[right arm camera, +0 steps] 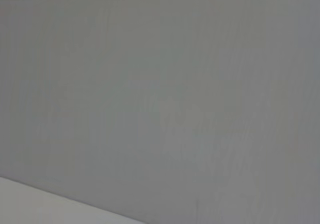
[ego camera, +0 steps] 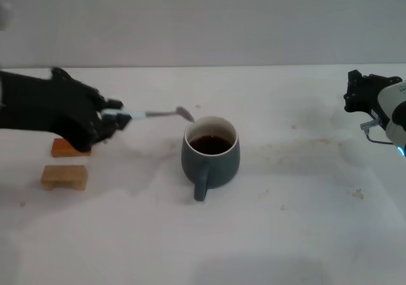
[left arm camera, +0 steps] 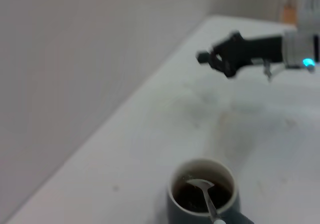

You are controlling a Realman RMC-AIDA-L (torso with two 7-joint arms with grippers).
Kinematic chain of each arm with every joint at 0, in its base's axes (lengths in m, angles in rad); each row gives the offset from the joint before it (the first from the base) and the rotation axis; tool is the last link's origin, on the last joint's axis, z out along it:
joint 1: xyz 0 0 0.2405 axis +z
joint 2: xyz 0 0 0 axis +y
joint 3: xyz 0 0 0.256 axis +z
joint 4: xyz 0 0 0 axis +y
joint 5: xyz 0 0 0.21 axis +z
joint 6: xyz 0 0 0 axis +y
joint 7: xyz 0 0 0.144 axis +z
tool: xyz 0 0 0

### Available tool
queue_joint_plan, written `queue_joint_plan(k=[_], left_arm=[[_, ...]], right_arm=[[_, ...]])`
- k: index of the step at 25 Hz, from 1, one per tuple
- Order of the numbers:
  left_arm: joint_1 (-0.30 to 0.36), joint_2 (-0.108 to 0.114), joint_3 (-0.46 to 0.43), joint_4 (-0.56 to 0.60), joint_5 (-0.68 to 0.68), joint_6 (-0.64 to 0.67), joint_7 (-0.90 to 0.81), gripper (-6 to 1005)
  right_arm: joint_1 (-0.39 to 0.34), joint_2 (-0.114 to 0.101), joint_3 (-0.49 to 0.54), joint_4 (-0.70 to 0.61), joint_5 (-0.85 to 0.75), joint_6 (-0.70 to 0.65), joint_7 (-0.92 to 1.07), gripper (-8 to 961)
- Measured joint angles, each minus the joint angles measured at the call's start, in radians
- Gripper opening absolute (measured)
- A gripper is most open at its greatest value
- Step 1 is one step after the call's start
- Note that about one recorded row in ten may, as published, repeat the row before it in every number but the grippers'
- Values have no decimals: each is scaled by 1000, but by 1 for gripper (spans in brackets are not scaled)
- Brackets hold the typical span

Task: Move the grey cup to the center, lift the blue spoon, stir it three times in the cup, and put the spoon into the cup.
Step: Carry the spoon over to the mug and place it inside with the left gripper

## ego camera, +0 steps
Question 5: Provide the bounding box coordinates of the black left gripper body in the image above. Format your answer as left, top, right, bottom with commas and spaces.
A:
0, 67, 108, 154

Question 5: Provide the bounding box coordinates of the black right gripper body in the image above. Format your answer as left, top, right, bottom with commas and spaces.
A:
343, 70, 402, 114

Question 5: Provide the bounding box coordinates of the blue handled metal spoon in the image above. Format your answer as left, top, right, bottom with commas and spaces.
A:
103, 106, 195, 123

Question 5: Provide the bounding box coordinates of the grey ceramic cup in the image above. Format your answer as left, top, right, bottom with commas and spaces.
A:
181, 116, 241, 202

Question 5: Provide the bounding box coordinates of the reddish brown wooden block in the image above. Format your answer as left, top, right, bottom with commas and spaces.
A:
51, 138, 92, 158

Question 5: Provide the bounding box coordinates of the light wooden notched block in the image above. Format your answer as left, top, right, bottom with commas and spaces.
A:
40, 165, 88, 191

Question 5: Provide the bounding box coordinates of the dark coffee liquid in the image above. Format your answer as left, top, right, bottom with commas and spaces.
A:
189, 135, 234, 156

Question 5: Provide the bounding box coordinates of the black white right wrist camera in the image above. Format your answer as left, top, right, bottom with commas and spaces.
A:
377, 81, 406, 124

